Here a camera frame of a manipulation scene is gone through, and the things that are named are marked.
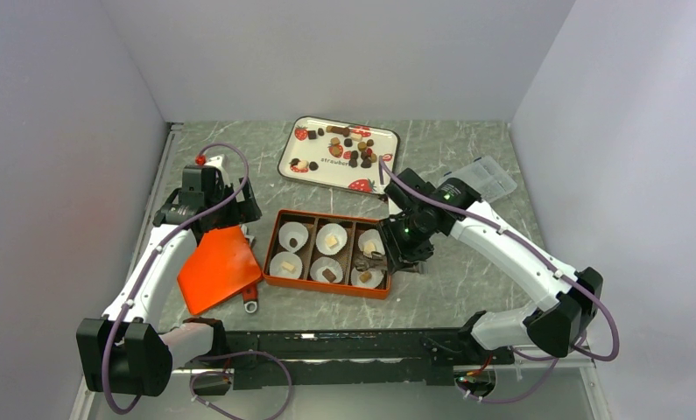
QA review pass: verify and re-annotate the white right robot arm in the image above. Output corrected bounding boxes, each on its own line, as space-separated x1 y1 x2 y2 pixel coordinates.
379 169 603 363

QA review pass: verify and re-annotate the white paper cup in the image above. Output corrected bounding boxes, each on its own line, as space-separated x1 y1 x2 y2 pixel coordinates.
309 256 344 284
358 229 385 255
350 268 385 290
315 223 348 256
269 251 303 279
278 221 309 253

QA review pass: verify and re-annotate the orange box lid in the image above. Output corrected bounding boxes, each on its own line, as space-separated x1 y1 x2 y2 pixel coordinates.
178 226 263 316

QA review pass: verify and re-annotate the white paper cup back right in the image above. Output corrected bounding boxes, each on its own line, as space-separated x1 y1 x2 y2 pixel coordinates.
358 229 385 255

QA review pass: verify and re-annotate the white chocolate piece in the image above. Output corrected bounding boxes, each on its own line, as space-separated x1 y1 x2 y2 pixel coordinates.
362 241 376 256

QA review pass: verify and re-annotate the white paper cup front left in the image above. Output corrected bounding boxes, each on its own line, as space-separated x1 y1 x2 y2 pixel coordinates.
269 251 303 279

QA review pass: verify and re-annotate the white strawberry tray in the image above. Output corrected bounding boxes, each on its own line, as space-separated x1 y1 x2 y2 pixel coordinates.
278 116 400 195

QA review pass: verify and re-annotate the clear plastic compartment box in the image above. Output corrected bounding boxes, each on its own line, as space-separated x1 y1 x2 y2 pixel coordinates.
439 156 517 203

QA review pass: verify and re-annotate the brown chocolate square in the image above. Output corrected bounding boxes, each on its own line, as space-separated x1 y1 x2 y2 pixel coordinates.
322 269 337 283

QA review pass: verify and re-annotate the white paper cup back middle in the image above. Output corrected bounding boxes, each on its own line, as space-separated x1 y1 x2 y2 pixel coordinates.
315 223 348 256

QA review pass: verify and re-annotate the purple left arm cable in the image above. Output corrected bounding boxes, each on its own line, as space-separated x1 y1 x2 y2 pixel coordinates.
101 143 293 417

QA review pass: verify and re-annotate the white paper cup front right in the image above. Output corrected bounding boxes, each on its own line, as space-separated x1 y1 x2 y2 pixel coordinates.
350 268 385 290

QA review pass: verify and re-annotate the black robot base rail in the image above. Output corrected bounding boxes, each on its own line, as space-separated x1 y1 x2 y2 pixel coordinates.
191 327 515 390

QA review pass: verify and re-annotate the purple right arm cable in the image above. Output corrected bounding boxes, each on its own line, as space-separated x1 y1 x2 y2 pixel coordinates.
378 160 621 406

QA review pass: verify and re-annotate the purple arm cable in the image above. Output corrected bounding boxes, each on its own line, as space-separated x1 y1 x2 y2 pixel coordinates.
101 143 293 417
378 160 621 406

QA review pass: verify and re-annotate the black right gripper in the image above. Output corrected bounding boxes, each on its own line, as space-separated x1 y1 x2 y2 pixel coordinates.
376 208 438 275

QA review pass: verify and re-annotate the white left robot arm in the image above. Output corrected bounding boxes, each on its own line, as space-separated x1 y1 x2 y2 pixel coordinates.
76 163 262 396

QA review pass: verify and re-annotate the red handled adjustable wrench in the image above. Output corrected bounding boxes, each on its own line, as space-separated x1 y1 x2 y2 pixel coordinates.
241 225 259 314

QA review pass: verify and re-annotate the black slotted spatula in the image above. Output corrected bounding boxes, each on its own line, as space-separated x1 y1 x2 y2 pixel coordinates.
354 252 387 272

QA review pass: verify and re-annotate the white paper cup front middle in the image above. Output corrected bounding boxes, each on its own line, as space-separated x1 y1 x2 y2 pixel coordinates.
309 256 344 284

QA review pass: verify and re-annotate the orange chocolate box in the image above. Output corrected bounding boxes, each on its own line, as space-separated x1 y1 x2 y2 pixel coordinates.
264 209 392 299

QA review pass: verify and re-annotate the white bracket with red knob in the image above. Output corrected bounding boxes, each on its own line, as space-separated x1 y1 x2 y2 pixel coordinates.
194 154 227 172

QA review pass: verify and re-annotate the white paper cup back left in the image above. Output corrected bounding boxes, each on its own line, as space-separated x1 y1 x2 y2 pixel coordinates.
278 221 309 253

